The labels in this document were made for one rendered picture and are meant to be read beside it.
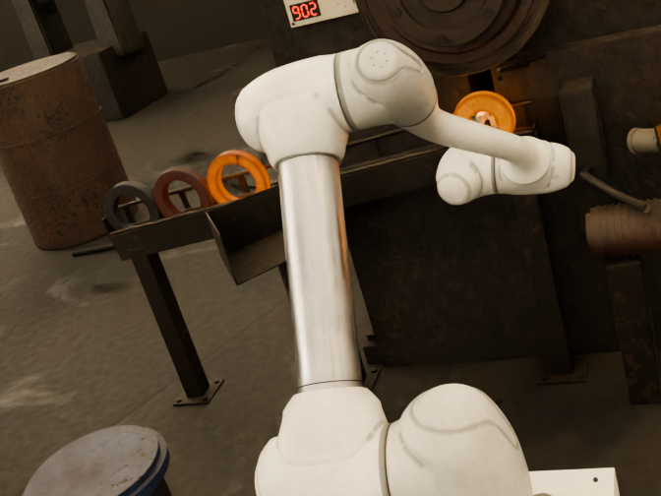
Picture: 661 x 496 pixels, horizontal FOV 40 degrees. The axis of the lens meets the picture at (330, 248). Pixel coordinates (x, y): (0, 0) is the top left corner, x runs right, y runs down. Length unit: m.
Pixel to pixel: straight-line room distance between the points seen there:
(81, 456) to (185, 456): 0.71
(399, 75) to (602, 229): 0.91
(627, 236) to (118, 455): 1.24
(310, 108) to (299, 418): 0.49
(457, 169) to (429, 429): 0.81
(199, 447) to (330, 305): 1.44
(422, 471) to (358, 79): 0.60
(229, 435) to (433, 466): 1.56
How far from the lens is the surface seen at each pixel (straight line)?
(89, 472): 2.05
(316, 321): 1.39
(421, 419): 1.28
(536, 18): 2.21
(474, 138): 1.76
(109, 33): 7.50
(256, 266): 2.26
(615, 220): 2.22
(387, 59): 1.44
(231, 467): 2.64
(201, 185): 2.63
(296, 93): 1.49
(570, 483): 1.54
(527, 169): 1.91
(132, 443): 2.07
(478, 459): 1.27
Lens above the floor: 1.45
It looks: 23 degrees down
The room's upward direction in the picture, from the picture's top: 17 degrees counter-clockwise
